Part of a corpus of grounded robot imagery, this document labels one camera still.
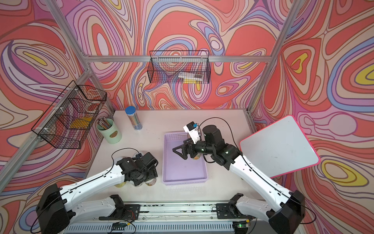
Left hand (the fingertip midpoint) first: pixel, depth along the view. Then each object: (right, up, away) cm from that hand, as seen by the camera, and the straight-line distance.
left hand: (154, 177), depth 79 cm
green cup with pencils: (-31, +25, +11) cm, 42 cm away
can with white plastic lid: (-1, -2, -1) cm, 3 cm away
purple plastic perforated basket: (+12, +1, +9) cm, 15 cm away
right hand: (+15, +17, -10) cm, 25 cm away
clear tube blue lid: (-19, +38, +14) cm, 44 cm away
